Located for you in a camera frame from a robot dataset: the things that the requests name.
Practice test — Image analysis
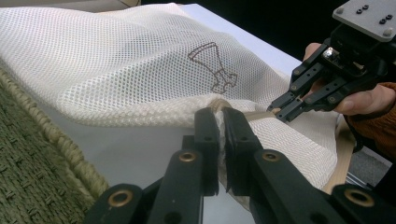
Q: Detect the cream mesh laundry bag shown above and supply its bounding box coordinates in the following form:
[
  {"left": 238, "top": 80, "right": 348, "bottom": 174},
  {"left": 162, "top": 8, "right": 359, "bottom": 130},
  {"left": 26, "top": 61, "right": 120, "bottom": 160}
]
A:
[{"left": 0, "top": 3, "right": 342, "bottom": 216}]

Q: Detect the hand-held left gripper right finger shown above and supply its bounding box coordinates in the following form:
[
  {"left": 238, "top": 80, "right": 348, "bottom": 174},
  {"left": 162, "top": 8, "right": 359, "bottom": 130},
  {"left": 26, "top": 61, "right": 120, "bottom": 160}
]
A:
[{"left": 222, "top": 106, "right": 347, "bottom": 224}]

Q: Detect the metal floor rail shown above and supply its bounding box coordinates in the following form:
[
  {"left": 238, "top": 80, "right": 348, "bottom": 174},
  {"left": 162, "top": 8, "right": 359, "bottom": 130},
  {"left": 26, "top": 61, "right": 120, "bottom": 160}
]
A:
[{"left": 346, "top": 171, "right": 372, "bottom": 191}]

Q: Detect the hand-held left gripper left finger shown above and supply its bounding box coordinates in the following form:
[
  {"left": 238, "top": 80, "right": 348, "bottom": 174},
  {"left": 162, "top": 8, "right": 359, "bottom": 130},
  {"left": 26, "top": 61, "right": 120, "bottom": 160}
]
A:
[{"left": 146, "top": 106, "right": 220, "bottom": 224}]

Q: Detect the green woven basket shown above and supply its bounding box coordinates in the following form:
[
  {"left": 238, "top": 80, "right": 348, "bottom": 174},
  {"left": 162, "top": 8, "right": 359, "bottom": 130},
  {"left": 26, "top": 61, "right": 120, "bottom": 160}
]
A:
[{"left": 0, "top": 68, "right": 110, "bottom": 224}]

